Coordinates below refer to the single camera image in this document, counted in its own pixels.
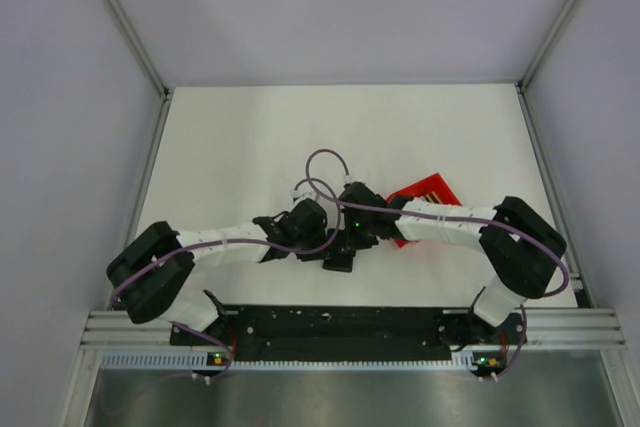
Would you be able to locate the grey slotted cable duct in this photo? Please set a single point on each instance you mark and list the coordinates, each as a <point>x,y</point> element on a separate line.
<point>210,362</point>

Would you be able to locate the left aluminium frame post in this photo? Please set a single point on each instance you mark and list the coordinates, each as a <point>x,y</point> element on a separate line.
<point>136,47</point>

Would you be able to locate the right aluminium frame post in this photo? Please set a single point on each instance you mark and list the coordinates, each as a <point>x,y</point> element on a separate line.
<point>549,42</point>

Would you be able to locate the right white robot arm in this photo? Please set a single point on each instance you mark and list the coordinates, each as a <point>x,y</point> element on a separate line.
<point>524,250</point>

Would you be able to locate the black leather card holder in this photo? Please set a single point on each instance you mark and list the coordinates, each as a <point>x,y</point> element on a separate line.
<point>340,258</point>

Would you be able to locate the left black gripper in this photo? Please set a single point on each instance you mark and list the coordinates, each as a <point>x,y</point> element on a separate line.
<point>314,256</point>

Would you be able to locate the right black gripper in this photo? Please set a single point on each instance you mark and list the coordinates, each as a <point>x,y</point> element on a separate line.
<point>348,219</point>

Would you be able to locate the red plastic card tray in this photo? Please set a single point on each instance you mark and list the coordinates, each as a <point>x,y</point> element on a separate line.
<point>432,188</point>

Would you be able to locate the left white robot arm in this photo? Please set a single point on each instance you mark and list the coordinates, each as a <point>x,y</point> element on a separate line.
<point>162,274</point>

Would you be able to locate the gold striped credit card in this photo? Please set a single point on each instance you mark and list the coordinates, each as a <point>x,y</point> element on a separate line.
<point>434,197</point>

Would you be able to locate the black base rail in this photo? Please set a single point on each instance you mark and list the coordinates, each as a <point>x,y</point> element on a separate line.
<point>339,334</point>

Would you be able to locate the aluminium frame post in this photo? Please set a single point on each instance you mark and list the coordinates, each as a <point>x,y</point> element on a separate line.
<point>136,47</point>
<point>549,42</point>

